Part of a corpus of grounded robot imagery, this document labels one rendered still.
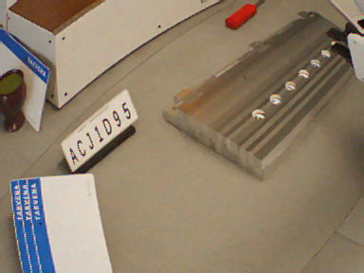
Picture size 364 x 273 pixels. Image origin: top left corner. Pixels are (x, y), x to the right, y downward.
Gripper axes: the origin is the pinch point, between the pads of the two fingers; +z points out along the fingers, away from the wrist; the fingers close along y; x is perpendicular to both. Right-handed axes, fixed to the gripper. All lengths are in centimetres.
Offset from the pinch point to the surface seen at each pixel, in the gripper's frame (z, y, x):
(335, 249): -16.0, 23.5, -26.1
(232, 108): 17.5, 11.5, -16.6
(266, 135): 9.8, 13.3, -17.3
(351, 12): 20.3, 14.1, 35.3
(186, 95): 25.0, 10.3, -18.7
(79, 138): 30.1, 7.9, -37.2
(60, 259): 9, 7, -62
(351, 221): -14.3, 23.1, -19.0
